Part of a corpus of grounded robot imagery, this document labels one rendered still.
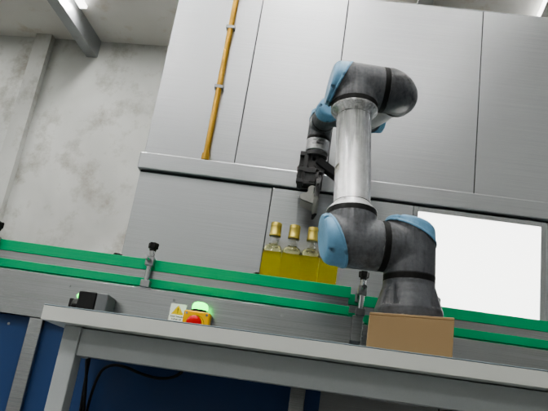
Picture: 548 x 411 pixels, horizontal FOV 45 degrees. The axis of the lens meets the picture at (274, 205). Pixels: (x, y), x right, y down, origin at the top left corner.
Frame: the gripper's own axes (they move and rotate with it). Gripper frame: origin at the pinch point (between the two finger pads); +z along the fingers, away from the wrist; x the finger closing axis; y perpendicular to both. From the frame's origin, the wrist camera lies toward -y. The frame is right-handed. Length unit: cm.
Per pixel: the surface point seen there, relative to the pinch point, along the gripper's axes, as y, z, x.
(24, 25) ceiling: 562, -534, -795
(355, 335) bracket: -15.2, 37.9, 15.9
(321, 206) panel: -1.7, -6.5, -11.8
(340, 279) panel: -10.7, 17.0, -11.7
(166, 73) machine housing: 60, -50, -15
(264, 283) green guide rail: 11.3, 26.9, 14.1
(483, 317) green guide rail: -52, 26, 5
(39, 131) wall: 497, -348, -825
